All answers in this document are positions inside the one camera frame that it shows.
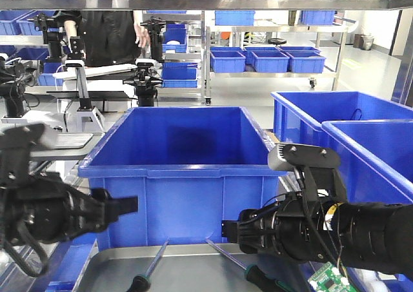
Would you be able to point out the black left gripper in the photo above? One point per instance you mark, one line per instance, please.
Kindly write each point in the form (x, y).
(52, 211)

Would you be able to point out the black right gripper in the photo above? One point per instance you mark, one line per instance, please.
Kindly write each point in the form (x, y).
(282, 229)

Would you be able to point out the cross screwdriver green handle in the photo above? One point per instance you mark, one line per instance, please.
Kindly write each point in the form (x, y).
(141, 282)

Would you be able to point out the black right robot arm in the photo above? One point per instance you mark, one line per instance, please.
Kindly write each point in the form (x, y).
(368, 235)

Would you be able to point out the grey metal target tray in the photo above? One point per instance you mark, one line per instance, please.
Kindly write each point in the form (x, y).
(195, 267)

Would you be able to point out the blue bin behind tray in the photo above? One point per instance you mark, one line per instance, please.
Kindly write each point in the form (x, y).
(190, 167)

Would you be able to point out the green circuit board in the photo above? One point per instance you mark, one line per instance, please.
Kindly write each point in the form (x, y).
(329, 279)

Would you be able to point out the blue bin right rear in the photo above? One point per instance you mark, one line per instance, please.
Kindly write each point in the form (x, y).
(298, 116)

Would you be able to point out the blue bin right front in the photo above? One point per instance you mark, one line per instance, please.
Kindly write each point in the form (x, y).
(376, 159)

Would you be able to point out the person in black shirt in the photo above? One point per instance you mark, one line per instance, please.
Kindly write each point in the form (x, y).
(110, 36)

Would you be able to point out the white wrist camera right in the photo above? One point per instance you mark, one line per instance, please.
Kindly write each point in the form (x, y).
(286, 156)

